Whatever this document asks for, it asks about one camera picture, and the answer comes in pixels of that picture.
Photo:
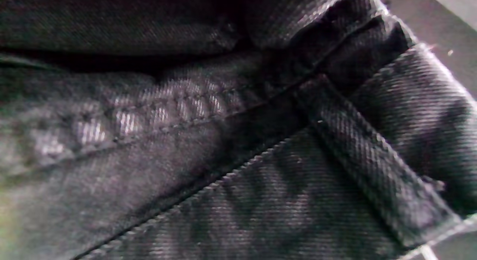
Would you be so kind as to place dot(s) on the black denim trousers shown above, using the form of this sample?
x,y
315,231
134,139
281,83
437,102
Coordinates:
x,y
223,140

